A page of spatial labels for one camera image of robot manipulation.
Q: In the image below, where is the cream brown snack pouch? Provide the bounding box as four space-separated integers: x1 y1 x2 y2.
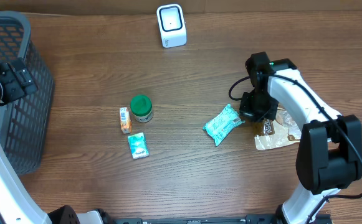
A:
252 107 302 151

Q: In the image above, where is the teal snack packet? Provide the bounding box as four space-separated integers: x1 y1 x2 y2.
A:
202 104 245 146

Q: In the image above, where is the small teal tissue pack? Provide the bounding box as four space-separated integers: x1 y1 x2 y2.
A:
128 133 150 159

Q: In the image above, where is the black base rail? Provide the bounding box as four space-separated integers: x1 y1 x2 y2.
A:
113 214 282 224

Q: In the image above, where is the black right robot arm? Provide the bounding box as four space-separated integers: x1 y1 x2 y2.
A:
239 52 362 224

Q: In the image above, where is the grey plastic mesh basket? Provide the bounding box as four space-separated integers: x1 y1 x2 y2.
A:
0 11 55 175

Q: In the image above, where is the white barcode scanner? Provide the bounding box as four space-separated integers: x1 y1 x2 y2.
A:
156 4 187 49

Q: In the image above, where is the small orange carton box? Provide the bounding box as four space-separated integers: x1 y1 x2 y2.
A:
119 107 132 134

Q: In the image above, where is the green lid seasoning jar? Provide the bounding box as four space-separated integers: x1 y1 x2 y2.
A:
130 95 153 123

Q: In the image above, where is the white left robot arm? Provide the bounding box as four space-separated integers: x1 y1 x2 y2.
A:
0 58 103 224

